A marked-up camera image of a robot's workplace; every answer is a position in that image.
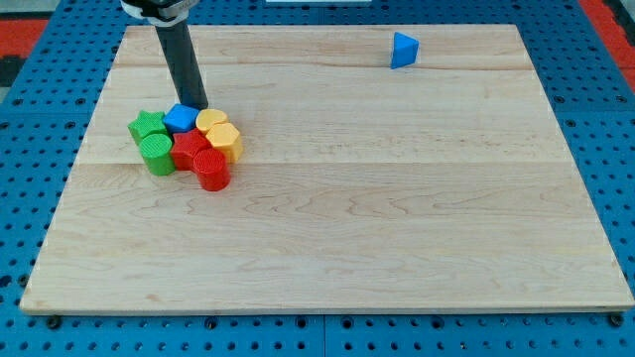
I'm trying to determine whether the yellow heart block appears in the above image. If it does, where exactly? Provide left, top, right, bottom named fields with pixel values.
left=195, top=108, right=229, bottom=134

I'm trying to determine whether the green cylinder block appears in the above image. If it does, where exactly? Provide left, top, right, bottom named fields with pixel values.
left=139, top=134, right=176, bottom=176

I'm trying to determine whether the green star block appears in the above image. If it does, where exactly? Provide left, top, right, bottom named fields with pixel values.
left=127, top=110, right=168, bottom=146

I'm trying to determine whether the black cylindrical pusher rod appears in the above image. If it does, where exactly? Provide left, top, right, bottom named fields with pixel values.
left=156, top=20, right=208, bottom=110

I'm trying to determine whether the light wooden board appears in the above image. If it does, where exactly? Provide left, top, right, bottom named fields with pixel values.
left=20, top=25, right=634, bottom=316

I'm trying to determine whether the yellow hexagon block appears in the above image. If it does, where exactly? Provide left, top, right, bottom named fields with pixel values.
left=205, top=123, right=244, bottom=164

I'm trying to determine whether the red cylinder block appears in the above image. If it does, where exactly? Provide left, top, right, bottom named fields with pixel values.
left=192, top=148, right=231, bottom=191

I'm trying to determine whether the red star block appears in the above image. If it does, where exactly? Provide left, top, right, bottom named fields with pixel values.
left=170, top=128, right=211, bottom=171

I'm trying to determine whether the blue cube block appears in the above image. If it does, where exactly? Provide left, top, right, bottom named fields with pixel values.
left=163, top=104, right=199, bottom=134

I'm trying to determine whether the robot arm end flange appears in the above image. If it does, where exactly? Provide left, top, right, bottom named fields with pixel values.
left=120, top=0, right=199, bottom=27

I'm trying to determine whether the blue triangle block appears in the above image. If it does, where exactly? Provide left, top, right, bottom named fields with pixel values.
left=390, top=32, right=420, bottom=69

